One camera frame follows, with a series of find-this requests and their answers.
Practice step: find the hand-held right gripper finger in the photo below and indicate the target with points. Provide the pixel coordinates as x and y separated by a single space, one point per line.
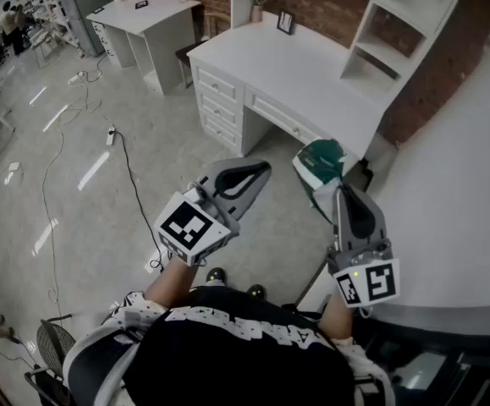
361 218

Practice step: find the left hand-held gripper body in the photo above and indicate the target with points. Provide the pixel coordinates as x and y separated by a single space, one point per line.
194 226

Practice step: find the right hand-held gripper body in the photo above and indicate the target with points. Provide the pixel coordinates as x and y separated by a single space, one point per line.
371 281

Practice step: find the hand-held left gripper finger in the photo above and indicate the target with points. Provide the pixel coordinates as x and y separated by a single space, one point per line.
246 199
236 171

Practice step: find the green and white cloth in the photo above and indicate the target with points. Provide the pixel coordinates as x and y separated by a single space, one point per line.
320 159

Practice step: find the person's left forearm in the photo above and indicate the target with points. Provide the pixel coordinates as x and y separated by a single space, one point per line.
168 286

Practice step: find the person's right forearm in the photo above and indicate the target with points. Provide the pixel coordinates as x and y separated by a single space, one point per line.
337 319

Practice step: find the wide white desk drawer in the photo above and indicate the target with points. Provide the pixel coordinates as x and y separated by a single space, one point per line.
278 114

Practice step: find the white desk with drawers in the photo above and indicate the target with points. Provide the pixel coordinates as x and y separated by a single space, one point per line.
278 66

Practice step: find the small white desk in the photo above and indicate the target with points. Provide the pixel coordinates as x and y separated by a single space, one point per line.
151 15

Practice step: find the person's left black shoe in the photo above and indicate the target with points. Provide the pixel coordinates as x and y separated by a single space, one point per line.
216 276

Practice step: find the person's black shoe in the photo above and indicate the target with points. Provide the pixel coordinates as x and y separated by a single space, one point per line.
216 276
256 292

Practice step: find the large white table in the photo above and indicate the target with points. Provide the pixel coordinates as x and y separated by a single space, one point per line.
447 205

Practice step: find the person's right black shoe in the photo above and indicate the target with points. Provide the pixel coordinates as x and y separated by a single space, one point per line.
256 292

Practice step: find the white power strip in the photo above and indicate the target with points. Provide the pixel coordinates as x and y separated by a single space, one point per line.
77 78
110 135

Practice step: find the dark brown stool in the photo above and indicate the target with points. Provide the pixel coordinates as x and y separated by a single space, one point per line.
187 51

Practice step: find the wooden chair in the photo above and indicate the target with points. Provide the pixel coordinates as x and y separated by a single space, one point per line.
217 15

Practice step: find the pink vase with pale flowers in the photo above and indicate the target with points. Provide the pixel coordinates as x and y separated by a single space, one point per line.
256 13

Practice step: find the black mesh chair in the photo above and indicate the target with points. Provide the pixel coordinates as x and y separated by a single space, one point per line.
52 345

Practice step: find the white paper scrap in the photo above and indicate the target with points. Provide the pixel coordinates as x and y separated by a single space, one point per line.
14 166

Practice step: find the grey metal cabinet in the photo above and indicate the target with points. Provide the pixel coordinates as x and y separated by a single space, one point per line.
86 7

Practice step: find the black table base frame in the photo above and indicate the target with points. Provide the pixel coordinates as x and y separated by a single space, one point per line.
439 374

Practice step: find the black standing picture frame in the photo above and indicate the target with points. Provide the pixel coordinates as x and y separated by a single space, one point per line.
286 23

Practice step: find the small black picture frame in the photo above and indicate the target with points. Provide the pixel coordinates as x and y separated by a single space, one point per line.
141 4

